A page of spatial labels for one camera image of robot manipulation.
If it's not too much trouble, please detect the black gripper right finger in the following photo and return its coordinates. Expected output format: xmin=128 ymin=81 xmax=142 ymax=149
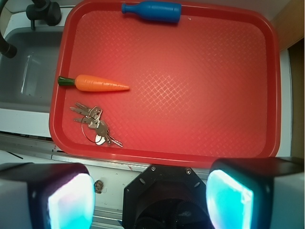
xmin=206 ymin=157 xmax=305 ymax=229

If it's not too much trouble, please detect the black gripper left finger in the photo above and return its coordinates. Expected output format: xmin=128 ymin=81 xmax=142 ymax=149
xmin=0 ymin=163 xmax=95 ymax=229

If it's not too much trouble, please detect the silver key bunch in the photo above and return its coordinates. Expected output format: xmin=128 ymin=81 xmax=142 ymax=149
xmin=70 ymin=102 xmax=123 ymax=148

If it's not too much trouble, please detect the red plastic tray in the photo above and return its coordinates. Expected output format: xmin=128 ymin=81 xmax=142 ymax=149
xmin=49 ymin=0 xmax=281 ymax=167

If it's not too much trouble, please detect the grey plastic sink basin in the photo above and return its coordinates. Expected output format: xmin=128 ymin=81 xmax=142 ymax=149
xmin=0 ymin=27 xmax=63 ymax=113

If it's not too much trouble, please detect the orange toy carrot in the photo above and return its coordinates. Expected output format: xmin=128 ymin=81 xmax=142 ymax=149
xmin=57 ymin=74 xmax=130 ymax=92

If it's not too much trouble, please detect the black faucet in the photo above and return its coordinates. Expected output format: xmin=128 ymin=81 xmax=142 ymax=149
xmin=0 ymin=0 xmax=61 ymax=59

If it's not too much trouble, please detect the blue toy bottle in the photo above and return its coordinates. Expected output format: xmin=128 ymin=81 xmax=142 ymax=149
xmin=121 ymin=1 xmax=182 ymax=23

